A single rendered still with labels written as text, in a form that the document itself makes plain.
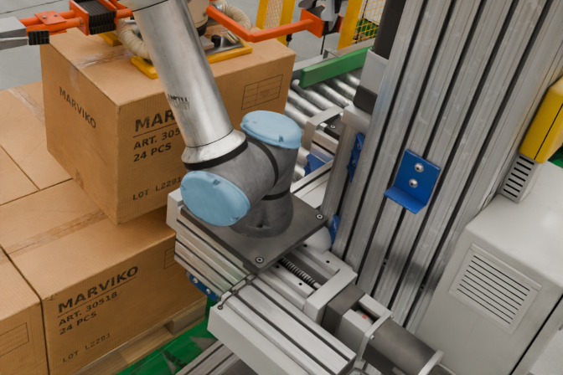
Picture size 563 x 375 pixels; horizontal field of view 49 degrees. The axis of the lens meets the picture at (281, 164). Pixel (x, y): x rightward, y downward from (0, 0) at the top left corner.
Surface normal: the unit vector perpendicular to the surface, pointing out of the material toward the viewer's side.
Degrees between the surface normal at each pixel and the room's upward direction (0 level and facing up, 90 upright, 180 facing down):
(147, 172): 90
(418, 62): 90
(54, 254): 0
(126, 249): 0
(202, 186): 96
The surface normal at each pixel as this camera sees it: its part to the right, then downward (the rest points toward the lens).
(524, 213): 0.16, -0.79
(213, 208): -0.45, 0.57
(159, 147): 0.67, 0.54
